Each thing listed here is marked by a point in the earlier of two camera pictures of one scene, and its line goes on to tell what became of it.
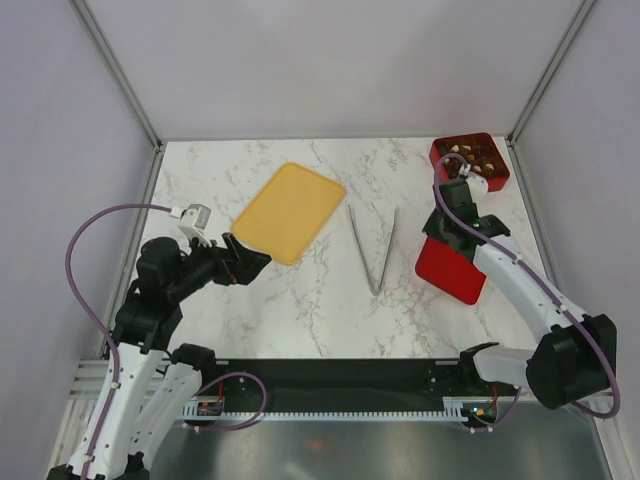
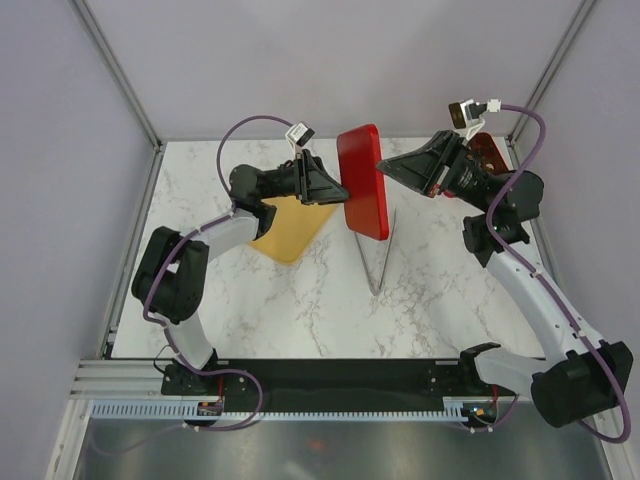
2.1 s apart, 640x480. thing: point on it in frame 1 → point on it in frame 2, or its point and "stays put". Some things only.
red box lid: [439, 263] → [358, 153]
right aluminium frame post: [549, 71] stays put
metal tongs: [374, 288] stays put
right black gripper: [430, 228] → [429, 168]
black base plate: [425, 380] stays put
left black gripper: [237, 263] → [313, 184]
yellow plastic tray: [288, 213] stays put
